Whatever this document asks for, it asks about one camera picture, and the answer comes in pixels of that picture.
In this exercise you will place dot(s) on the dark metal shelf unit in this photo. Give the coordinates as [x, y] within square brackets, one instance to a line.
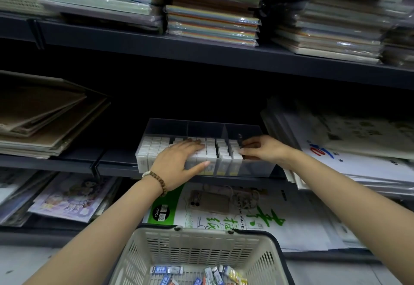
[194, 52]

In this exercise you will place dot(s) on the person's left forearm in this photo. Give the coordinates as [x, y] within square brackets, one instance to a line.
[97, 239]

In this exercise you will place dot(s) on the person's left hand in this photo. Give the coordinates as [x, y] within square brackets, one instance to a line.
[174, 165]

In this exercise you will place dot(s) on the purple cartoon cover book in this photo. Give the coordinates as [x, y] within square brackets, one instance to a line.
[74, 200]

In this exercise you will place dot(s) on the beige plastic shopping basket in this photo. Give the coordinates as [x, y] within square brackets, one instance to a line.
[194, 246]

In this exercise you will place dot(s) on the coloured paper stack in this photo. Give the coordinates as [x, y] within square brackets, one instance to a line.
[336, 29]
[103, 0]
[213, 19]

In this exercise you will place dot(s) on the person's right hand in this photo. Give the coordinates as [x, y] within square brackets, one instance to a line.
[271, 150]

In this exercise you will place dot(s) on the pile of mixed packaged erasers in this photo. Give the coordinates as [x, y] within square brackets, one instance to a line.
[226, 273]

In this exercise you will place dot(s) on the brown sketchbook stack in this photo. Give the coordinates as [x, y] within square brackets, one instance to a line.
[48, 123]

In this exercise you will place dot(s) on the person's right forearm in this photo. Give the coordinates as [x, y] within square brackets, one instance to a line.
[355, 204]

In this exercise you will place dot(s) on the green and white paper pack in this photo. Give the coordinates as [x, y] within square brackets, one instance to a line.
[291, 223]

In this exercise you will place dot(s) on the spiral sketch pad stack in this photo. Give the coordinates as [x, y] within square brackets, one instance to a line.
[16, 194]

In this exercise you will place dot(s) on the clear plastic divided tray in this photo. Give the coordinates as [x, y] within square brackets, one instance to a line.
[255, 168]

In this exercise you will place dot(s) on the white poster paper stack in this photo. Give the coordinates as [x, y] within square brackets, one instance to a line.
[362, 165]

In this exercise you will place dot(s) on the row of sorted yellow erasers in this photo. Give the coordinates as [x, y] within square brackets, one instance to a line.
[220, 155]

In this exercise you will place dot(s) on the plastic wrapped paper stack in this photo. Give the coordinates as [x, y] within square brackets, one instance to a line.
[399, 49]

